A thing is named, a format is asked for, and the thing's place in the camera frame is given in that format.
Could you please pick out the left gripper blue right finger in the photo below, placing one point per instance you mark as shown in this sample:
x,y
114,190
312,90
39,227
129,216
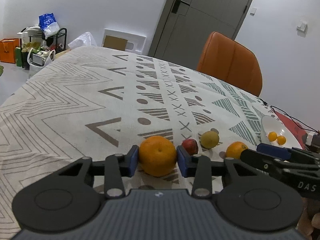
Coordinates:
x,y
198,167

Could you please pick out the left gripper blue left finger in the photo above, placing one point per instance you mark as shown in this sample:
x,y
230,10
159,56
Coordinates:
x,y
116,167

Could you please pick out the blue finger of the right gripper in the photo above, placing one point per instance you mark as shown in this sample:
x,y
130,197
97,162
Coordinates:
x,y
274,151

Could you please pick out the small yellow kumquat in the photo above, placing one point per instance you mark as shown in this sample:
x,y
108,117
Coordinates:
x,y
281,140

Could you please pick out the small orange kumquat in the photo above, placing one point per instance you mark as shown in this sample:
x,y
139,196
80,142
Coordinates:
x,y
272,136

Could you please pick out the green-brown round fruit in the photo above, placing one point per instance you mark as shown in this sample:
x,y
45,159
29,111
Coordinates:
x,y
209,139

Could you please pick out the large orange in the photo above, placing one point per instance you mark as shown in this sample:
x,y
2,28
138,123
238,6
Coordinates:
x,y
157,156

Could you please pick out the person's right hand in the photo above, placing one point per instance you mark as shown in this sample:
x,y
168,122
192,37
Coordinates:
x,y
308,224

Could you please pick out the red orange table mat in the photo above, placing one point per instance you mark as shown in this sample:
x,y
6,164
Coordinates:
x,y
298,132

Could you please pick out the white ceramic plate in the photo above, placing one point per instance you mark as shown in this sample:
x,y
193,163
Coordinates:
x,y
270,125

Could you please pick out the white power adapter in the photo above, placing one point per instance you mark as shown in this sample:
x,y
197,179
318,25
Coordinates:
x,y
312,142

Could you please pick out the patterned white tablecloth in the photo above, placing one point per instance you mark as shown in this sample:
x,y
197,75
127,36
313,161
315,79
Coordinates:
x,y
94,102

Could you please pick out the orange leather chair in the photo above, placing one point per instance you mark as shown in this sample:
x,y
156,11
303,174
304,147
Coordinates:
x,y
229,61

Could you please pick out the white foam packaging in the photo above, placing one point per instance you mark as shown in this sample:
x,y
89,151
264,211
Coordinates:
x,y
135,42

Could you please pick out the brown cardboard piece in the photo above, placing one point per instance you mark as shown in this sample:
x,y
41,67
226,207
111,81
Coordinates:
x,y
115,43

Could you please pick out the white plastic shopping bag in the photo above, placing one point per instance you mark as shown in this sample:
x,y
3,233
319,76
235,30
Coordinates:
x,y
38,60

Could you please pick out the translucent plastic bag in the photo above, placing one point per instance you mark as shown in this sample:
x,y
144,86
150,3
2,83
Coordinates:
x,y
85,39

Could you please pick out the black metal rack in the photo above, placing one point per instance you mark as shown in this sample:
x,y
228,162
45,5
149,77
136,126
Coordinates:
x,y
34,37

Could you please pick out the green box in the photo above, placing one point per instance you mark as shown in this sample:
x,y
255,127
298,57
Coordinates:
x,y
18,57

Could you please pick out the blue white plastic bag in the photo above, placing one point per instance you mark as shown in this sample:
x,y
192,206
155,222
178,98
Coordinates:
x,y
48,24

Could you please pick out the grey door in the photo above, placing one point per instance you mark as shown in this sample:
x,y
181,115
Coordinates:
x,y
179,38

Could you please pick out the orange paper bag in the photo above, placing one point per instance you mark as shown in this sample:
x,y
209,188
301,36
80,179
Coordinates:
x,y
7,49

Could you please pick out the small white wall switch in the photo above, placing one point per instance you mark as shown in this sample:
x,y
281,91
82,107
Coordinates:
x,y
253,11

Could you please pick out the black door lock handle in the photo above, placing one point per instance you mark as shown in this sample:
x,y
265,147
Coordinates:
x,y
176,5

